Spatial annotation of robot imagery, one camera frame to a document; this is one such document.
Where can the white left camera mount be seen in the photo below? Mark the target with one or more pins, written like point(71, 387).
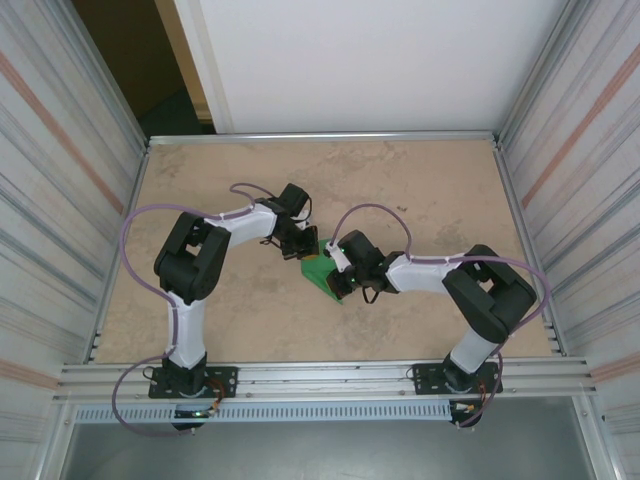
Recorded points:
point(302, 216)

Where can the long aluminium mounting rail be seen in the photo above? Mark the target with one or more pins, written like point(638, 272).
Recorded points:
point(325, 380)

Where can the green paper sheet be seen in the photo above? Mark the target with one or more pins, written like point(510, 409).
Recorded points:
point(315, 272)

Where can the white door frame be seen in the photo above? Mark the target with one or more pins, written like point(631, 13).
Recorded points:
point(200, 65)

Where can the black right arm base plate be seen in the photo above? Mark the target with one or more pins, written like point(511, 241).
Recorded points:
point(425, 375)

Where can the grey metal sheet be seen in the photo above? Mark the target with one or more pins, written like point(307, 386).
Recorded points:
point(325, 455)

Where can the corrugated enclosure side panel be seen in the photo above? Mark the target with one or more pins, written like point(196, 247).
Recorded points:
point(50, 175)
point(590, 175)

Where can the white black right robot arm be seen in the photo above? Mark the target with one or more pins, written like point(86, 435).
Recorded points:
point(472, 350)

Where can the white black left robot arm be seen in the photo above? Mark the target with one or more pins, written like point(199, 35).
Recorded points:
point(187, 335)

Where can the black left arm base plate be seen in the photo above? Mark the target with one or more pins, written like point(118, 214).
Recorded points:
point(225, 375)

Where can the aluminium table edge rail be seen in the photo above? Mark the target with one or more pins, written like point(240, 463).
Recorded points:
point(132, 210)
point(520, 220)
point(325, 137)

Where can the small circuit board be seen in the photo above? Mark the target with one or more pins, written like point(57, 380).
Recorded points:
point(192, 413)

